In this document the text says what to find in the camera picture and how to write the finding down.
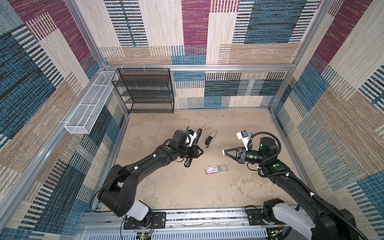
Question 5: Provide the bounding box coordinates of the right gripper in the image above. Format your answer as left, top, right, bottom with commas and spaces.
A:
223, 146, 266, 164

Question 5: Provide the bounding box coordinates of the black stapler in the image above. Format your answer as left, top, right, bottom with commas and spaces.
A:
184, 129, 218, 168

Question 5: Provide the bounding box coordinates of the red white staple box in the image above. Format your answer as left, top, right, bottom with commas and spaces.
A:
205, 166, 219, 174

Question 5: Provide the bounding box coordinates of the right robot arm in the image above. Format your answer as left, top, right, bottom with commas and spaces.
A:
223, 132, 366, 240

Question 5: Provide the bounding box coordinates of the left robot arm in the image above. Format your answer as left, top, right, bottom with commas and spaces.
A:
96, 129, 204, 229

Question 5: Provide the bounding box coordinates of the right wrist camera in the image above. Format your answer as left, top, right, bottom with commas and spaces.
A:
237, 131, 252, 150

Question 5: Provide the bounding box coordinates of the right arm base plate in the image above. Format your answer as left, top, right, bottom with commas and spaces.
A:
245, 208, 283, 226

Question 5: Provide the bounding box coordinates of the black wire shelf rack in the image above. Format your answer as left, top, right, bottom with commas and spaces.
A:
112, 68, 175, 114

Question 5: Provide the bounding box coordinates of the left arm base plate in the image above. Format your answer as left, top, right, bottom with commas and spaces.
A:
123, 212, 167, 230

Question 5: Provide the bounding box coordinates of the white wire mesh basket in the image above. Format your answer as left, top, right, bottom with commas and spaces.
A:
65, 71, 115, 135

